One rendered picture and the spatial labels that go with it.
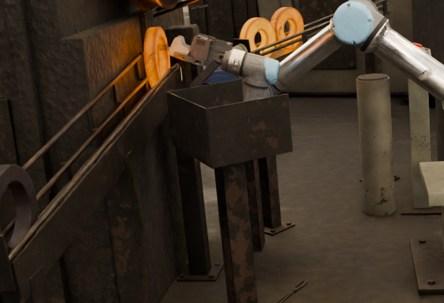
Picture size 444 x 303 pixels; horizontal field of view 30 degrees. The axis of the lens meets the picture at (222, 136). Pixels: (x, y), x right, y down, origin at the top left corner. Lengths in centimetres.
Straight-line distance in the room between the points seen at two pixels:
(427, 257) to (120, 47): 118
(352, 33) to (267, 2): 290
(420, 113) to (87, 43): 143
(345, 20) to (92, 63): 72
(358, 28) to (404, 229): 94
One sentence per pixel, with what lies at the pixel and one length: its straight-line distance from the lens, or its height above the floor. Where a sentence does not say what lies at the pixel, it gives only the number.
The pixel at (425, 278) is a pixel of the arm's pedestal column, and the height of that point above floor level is 2.
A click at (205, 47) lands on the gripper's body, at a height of 76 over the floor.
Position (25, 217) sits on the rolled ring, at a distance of 160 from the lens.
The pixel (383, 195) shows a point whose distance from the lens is 314.
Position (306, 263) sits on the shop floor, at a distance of 278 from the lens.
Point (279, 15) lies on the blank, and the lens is 299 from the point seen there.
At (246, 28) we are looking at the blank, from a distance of 289.
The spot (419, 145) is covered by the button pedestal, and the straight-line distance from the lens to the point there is 313.
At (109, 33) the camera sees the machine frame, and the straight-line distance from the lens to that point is 224.
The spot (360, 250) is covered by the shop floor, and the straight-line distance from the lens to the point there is 286.
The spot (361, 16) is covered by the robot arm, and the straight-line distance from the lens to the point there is 235.
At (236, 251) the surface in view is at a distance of 207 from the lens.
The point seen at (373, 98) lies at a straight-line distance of 303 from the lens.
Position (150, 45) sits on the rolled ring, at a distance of 234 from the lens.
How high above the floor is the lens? 110
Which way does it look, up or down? 14 degrees down
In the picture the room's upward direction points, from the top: 6 degrees counter-clockwise
